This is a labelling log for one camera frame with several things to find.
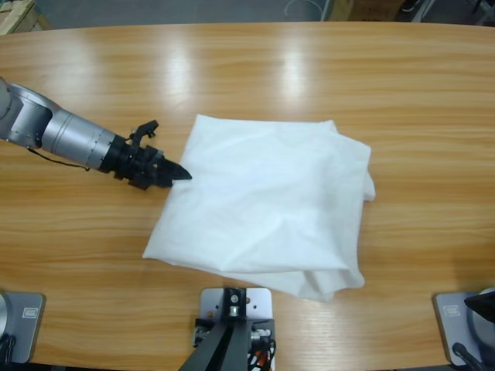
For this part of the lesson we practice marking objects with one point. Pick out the white t-shirt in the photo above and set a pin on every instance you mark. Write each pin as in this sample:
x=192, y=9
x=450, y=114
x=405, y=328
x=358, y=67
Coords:
x=263, y=201

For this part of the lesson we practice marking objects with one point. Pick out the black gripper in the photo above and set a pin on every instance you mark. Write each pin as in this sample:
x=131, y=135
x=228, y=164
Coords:
x=135, y=166

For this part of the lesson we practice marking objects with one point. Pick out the black electronics bracket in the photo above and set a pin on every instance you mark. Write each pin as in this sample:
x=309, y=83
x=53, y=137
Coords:
x=267, y=322

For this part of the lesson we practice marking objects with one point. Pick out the dark camera post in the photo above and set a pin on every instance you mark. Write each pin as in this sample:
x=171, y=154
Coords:
x=228, y=340

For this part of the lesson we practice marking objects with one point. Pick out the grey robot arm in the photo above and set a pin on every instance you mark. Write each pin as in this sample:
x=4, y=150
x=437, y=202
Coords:
x=69, y=135

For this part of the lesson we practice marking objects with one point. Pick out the white chair frame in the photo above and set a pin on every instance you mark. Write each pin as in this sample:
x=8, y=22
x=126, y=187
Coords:
x=421, y=9

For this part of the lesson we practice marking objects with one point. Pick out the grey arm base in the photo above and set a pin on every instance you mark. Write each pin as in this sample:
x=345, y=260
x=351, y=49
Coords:
x=452, y=313
x=23, y=320

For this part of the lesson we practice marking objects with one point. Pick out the wooden pallet stack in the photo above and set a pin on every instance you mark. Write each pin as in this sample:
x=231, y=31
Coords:
x=15, y=15

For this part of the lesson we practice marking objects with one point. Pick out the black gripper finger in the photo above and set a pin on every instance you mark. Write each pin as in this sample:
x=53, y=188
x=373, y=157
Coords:
x=485, y=307

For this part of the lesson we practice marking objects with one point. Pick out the brown cardboard box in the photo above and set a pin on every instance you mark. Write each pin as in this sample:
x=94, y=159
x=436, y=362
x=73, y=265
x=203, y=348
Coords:
x=367, y=7

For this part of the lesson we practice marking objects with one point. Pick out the grey camera mount plate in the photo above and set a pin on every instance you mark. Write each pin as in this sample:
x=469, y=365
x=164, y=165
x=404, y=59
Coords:
x=259, y=305

